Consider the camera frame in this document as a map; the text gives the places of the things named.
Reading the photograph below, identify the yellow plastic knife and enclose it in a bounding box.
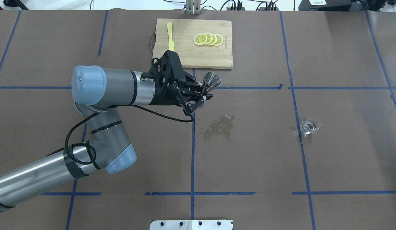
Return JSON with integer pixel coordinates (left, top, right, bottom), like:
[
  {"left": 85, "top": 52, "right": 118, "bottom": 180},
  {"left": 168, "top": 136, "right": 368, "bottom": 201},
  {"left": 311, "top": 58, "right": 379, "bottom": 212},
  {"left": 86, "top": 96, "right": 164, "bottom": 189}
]
[{"left": 166, "top": 22, "right": 175, "bottom": 51}]

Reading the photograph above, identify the bamboo cutting board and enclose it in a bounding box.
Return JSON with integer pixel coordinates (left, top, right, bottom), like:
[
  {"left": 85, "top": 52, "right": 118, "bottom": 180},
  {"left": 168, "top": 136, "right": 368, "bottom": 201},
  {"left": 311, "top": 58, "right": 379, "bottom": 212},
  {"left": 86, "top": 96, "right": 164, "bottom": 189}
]
[{"left": 152, "top": 19, "right": 233, "bottom": 69}]

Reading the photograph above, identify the steel jigger measuring cup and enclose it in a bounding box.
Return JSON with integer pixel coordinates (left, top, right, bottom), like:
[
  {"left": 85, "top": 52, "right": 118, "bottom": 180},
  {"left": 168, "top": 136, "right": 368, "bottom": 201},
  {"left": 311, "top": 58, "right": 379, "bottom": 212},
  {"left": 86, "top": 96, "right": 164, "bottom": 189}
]
[{"left": 201, "top": 72, "right": 222, "bottom": 94}]

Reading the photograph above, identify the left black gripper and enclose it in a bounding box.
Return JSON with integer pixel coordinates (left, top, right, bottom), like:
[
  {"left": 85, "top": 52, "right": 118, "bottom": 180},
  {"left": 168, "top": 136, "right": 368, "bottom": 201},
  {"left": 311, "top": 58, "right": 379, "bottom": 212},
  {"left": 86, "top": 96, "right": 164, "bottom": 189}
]
[{"left": 152, "top": 65, "right": 214, "bottom": 116}]

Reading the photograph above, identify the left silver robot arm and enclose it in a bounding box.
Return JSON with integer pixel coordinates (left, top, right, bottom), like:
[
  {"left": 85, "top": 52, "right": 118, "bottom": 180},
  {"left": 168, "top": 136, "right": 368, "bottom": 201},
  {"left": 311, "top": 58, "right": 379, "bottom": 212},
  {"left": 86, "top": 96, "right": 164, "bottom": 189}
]
[{"left": 0, "top": 64, "right": 213, "bottom": 213}]

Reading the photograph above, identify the aluminium frame post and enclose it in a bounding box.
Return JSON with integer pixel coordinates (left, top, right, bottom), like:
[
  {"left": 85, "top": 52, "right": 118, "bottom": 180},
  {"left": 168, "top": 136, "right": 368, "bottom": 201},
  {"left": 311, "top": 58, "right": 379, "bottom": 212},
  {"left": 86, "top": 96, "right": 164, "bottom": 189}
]
[{"left": 185, "top": 0, "right": 202, "bottom": 15}]

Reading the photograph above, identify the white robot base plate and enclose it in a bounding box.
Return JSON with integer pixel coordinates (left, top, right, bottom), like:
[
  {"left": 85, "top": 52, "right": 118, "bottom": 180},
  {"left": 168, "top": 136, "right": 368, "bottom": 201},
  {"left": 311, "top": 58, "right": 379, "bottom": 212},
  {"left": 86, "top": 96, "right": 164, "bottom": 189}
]
[{"left": 149, "top": 219, "right": 234, "bottom": 230}]

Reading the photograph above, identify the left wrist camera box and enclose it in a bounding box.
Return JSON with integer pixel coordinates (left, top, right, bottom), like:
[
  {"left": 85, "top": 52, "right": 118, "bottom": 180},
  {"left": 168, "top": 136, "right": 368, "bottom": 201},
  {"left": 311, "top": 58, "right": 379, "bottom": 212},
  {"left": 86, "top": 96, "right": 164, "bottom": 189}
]
[{"left": 148, "top": 50, "right": 184, "bottom": 81}]

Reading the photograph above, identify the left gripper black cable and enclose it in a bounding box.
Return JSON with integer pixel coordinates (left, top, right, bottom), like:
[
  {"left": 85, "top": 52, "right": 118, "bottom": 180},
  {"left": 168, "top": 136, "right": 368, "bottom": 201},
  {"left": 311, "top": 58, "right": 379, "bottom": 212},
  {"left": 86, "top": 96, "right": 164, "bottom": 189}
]
[{"left": 64, "top": 104, "right": 195, "bottom": 170}]

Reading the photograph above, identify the clear glass shaker cup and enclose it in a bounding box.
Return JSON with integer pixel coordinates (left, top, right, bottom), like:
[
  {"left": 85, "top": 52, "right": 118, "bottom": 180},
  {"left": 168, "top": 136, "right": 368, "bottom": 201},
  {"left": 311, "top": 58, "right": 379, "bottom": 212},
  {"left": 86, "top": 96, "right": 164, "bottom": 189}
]
[{"left": 300, "top": 117, "right": 321, "bottom": 135}]

